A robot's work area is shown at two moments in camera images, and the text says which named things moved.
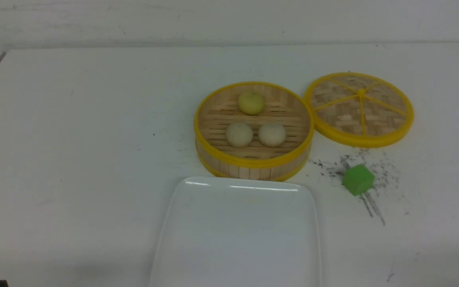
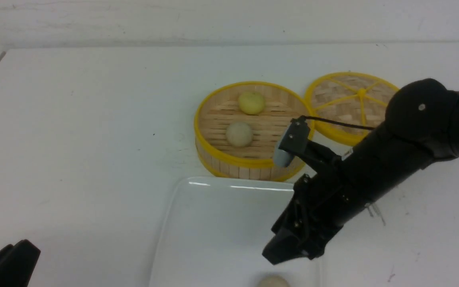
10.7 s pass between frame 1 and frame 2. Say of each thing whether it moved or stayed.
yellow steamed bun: stayed
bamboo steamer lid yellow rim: stayed
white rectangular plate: stayed
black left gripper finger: moved
